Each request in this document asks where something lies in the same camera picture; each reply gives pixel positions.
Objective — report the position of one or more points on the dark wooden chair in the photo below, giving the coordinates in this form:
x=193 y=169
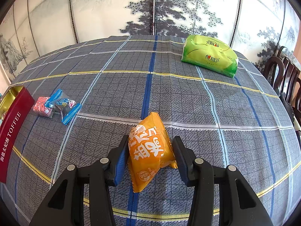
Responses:
x=282 y=72

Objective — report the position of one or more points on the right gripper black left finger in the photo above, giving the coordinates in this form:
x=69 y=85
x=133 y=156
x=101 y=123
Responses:
x=63 y=204

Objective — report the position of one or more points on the painted folding screen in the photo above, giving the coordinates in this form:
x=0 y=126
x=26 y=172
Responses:
x=256 y=28

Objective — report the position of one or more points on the grey plaid tablecloth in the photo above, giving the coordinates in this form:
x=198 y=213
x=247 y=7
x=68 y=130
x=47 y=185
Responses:
x=236 y=121

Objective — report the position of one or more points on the red gold toffee tin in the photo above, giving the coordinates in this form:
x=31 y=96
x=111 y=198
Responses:
x=15 y=106

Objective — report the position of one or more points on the blue candy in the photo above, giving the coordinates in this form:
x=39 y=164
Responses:
x=67 y=107

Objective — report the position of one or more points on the green tissue pack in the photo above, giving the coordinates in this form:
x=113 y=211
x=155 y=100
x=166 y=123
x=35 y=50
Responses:
x=210 y=53

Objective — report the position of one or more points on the pink patterned candy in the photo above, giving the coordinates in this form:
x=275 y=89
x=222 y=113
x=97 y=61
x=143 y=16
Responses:
x=40 y=108

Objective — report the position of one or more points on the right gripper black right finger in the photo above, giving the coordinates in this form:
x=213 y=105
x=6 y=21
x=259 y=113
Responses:
x=239 y=204

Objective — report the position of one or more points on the orange snack packet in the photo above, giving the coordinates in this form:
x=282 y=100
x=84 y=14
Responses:
x=150 y=150

